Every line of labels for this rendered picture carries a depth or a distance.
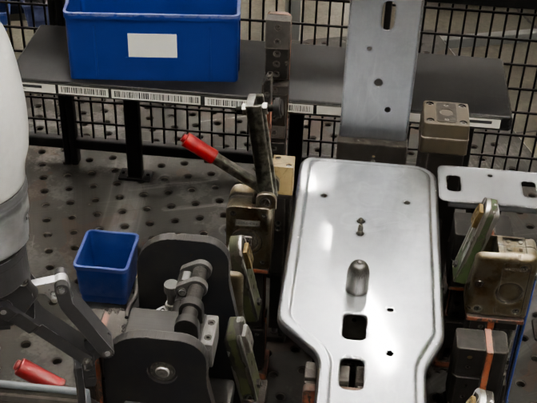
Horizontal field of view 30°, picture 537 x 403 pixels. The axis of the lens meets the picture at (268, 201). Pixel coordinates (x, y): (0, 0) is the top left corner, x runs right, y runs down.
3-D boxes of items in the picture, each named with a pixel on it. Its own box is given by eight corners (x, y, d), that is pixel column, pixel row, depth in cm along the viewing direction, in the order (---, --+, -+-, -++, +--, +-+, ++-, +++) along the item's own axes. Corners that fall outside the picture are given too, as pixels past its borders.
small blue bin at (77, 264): (129, 309, 179) (127, 271, 174) (75, 304, 180) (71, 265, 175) (142, 270, 188) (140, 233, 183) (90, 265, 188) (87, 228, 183)
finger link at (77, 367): (72, 345, 92) (80, 345, 92) (78, 398, 96) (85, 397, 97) (73, 369, 90) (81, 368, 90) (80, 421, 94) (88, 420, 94)
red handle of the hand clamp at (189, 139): (275, 197, 145) (183, 139, 141) (266, 207, 146) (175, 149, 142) (278, 181, 148) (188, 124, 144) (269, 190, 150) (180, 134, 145)
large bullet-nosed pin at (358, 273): (367, 305, 139) (371, 269, 135) (344, 303, 139) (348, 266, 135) (367, 290, 142) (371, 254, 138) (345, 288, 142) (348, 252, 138)
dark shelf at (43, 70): (510, 133, 174) (513, 117, 172) (5, 92, 180) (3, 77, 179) (500, 72, 192) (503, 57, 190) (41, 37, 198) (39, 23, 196)
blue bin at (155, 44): (239, 82, 179) (240, 16, 172) (68, 79, 179) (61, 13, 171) (240, 41, 193) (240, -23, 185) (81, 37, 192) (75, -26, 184)
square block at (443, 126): (443, 293, 185) (471, 126, 164) (399, 289, 186) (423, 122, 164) (442, 265, 191) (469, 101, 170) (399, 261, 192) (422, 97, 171)
